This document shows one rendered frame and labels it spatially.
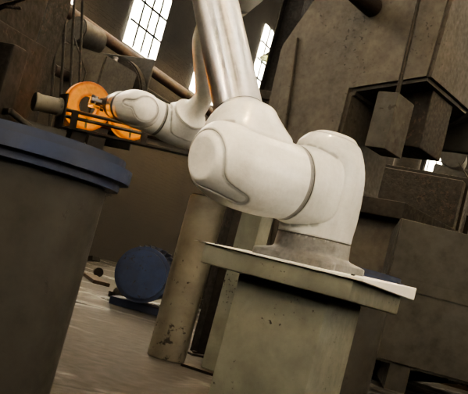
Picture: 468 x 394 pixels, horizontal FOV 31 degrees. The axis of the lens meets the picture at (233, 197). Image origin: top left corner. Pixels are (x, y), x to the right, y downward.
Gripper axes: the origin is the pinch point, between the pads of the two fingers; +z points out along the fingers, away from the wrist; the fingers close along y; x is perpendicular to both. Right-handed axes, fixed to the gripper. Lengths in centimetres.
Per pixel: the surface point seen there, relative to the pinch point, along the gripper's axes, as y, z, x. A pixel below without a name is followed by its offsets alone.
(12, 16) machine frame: -27.9, 20.3, 18.9
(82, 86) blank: -4.0, 4.5, 4.1
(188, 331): 40, -31, -59
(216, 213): 38, -28, -22
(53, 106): -11.5, 2.7, -5.2
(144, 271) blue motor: 97, 124, -61
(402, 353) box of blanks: 172, 13, -56
